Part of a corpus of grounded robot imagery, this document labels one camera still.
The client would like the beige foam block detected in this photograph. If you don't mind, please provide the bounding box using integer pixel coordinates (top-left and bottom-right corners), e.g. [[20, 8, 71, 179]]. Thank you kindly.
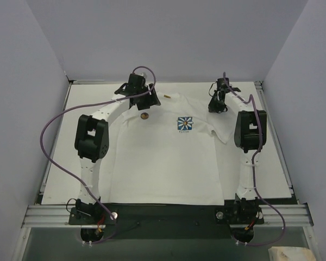
[[268, 246, 316, 261]]

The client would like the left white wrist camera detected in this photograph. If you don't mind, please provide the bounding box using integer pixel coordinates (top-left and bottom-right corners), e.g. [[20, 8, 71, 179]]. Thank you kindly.
[[139, 72, 147, 79]]

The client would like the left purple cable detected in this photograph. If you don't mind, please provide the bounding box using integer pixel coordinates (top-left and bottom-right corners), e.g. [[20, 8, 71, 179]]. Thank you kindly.
[[40, 66, 157, 244]]

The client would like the white t-shirt with flower print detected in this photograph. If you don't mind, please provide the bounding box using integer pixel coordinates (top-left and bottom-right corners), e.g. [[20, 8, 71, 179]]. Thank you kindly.
[[109, 94, 234, 205]]

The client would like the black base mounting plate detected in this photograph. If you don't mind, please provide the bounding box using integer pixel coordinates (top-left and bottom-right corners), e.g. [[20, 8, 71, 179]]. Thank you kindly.
[[67, 200, 264, 243]]

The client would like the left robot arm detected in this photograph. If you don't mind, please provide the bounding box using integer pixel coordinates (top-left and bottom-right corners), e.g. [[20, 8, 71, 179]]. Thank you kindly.
[[74, 73, 160, 224]]

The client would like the aluminium front rail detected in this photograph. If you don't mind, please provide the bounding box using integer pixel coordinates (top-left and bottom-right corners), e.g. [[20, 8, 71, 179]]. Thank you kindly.
[[21, 205, 70, 228]]

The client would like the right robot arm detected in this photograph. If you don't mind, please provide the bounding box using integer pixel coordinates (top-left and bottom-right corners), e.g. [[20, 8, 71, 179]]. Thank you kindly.
[[208, 76, 267, 216]]

